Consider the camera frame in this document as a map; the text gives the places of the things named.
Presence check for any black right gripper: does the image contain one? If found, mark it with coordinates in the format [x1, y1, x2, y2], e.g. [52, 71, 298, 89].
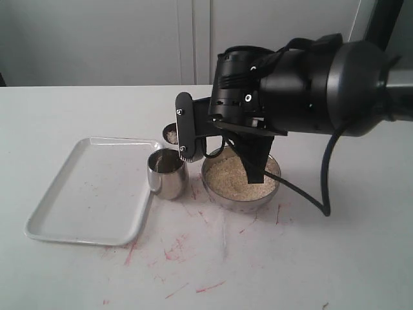
[175, 46, 288, 184]

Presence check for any brown wooden spoon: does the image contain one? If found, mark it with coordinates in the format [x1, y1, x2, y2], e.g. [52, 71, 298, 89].
[162, 123, 178, 145]

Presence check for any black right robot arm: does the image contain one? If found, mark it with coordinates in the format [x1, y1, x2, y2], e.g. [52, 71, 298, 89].
[175, 34, 412, 183]

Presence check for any white uncooked rice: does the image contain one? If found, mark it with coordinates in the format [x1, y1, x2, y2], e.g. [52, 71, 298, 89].
[205, 147, 279, 202]

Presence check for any stainless steel rice bowl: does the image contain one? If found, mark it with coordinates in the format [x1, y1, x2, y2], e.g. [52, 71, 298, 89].
[201, 158, 280, 213]

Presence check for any stainless steel cup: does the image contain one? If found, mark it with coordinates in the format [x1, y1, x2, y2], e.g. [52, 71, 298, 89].
[147, 148, 189, 200]

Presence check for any white rectangular plastic tray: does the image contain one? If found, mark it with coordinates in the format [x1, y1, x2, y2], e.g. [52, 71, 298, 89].
[25, 137, 163, 246]

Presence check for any white cabinet behind table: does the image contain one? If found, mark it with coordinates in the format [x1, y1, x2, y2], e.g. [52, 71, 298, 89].
[1, 1, 376, 86]

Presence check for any black vertical post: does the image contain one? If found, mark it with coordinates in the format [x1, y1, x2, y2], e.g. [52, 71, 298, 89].
[364, 0, 404, 51]

